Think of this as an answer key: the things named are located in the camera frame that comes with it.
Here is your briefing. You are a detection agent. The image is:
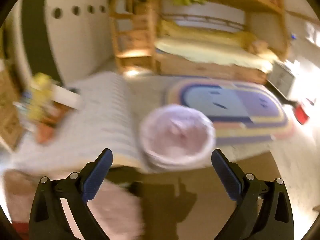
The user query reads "yellow mesh snack bag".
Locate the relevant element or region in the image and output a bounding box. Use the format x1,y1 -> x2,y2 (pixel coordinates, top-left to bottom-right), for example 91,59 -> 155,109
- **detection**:
28,73 -> 54,121

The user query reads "red waste bin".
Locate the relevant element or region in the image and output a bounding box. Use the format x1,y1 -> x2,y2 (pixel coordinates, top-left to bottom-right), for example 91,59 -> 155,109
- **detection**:
294,104 -> 310,125

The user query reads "oval rainbow rug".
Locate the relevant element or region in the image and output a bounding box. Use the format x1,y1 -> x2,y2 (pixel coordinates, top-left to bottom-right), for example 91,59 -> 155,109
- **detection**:
163,77 -> 295,146

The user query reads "checkered bed cover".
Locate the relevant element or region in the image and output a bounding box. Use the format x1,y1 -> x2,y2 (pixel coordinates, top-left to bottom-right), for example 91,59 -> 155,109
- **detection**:
12,72 -> 144,173

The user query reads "grey nightstand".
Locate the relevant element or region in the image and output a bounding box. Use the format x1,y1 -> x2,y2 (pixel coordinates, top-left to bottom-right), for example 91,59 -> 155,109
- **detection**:
268,61 -> 296,98

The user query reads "yellow mattress sheet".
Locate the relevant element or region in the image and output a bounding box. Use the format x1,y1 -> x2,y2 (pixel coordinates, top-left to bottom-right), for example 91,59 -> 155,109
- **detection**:
154,37 -> 278,74

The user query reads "wooden bunk bed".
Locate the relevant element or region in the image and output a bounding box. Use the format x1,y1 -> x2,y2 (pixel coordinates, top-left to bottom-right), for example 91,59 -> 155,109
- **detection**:
155,0 -> 289,84

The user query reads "wooden drawer staircase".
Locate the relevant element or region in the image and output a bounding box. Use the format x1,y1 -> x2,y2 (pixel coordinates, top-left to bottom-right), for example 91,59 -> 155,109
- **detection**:
109,0 -> 159,74

